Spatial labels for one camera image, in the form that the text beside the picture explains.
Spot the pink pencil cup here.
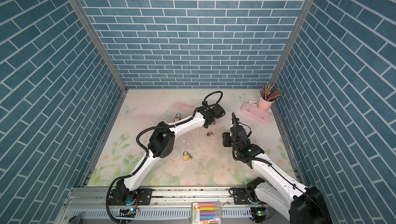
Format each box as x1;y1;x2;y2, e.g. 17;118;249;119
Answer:
257;97;273;111

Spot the large brass padlock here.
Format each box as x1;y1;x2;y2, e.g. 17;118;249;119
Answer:
183;151;192;161

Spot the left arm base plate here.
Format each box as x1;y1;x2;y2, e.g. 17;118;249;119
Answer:
108;188;153;206

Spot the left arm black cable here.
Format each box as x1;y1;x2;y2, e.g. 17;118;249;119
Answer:
106;90;224;224

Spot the red padlock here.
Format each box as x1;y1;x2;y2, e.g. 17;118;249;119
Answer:
173;113;181;122

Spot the coloured pencils bunch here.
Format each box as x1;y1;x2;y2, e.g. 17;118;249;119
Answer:
261;84;282;102

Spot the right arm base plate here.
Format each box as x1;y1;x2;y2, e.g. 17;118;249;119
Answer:
229;187;268;205

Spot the box of coloured markers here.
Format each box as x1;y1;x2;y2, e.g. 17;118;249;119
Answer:
191;201;222;224

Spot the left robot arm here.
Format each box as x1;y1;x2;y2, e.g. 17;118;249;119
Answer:
108;104;225;205

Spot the pink pencil case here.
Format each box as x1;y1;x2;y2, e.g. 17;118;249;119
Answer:
241;102;271;124

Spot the aluminium rail frame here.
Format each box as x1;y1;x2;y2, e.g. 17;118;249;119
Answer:
55;186;276;224

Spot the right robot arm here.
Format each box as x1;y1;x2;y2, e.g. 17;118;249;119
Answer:
222;125;333;224

